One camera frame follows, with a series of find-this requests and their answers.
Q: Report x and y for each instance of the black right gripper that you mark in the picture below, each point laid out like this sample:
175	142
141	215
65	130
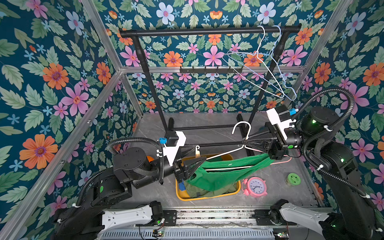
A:
276	143

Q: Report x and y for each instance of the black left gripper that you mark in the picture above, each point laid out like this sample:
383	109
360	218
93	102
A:
178	167

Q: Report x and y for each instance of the green tank top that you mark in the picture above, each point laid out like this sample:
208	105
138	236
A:
214	176

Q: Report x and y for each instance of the blue tank top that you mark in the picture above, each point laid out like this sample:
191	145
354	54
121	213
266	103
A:
181	186

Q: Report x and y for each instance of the olive grey tank top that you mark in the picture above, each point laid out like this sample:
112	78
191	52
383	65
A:
195	192

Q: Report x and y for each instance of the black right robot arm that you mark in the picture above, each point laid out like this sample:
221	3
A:
314	135

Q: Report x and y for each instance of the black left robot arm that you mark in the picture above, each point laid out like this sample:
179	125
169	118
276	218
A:
92	214

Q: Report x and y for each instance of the yellow plastic tray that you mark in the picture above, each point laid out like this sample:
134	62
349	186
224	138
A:
183	196

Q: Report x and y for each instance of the black clothes rack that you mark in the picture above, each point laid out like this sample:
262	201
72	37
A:
144	67

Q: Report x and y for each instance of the doll with striped shirt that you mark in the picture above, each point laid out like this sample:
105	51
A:
150	159

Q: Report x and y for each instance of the green round smiley toy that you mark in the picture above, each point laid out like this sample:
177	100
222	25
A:
293	179

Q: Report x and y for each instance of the pink alarm clock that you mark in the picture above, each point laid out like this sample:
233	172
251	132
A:
254	187

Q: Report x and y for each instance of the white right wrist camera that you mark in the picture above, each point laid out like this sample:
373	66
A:
282	117

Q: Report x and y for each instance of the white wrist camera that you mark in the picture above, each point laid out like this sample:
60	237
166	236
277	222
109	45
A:
170	144
282	117

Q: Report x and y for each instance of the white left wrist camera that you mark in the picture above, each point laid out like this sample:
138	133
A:
170	144

